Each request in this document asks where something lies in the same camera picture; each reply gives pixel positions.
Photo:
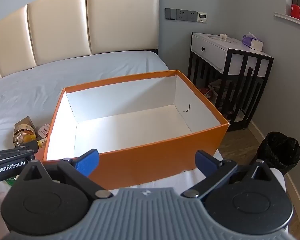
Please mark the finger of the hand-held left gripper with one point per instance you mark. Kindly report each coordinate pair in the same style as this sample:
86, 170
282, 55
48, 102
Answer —
32, 146

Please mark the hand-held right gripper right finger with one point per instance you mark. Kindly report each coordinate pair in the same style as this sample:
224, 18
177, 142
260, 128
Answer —
205, 163

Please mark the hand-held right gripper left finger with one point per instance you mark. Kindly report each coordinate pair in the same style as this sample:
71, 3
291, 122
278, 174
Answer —
87, 162

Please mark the gold round jar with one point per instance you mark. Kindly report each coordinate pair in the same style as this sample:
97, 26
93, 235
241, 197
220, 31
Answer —
23, 136

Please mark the gold cardboard box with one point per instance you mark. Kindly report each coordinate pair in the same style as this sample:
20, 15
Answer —
25, 122

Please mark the orange cardboard box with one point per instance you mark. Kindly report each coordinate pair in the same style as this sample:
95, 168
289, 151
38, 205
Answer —
150, 155

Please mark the green small item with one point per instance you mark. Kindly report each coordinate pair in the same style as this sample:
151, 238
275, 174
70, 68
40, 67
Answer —
10, 180

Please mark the clutter under nightstand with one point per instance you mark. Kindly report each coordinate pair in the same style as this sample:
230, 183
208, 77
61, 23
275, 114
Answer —
213, 90

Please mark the bed with light blue sheet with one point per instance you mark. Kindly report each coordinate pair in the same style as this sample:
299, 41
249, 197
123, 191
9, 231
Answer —
65, 80

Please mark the black trash bin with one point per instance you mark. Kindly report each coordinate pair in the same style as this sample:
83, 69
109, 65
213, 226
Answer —
280, 150

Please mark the black white nightstand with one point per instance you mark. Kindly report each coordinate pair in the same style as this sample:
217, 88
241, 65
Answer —
247, 80

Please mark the white nightstand drawer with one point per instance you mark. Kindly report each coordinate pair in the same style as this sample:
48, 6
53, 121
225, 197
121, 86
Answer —
210, 52

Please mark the cream padded headboard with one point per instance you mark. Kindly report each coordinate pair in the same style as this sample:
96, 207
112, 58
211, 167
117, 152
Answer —
65, 25

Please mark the small white device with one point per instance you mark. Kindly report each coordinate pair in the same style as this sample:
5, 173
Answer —
223, 36

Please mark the white charger block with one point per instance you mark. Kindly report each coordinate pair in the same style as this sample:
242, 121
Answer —
257, 45

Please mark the purple tissue box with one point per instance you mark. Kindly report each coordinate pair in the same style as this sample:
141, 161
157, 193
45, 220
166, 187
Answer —
248, 40

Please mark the white window sill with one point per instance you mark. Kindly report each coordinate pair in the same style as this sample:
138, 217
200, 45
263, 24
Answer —
290, 20

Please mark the red container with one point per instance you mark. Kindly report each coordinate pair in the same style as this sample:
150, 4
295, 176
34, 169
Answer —
294, 11

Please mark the white wall thermostat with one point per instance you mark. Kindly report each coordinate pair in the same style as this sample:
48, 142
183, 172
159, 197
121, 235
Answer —
202, 17

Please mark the grey wall switch panel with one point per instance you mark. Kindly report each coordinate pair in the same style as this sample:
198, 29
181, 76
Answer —
181, 14

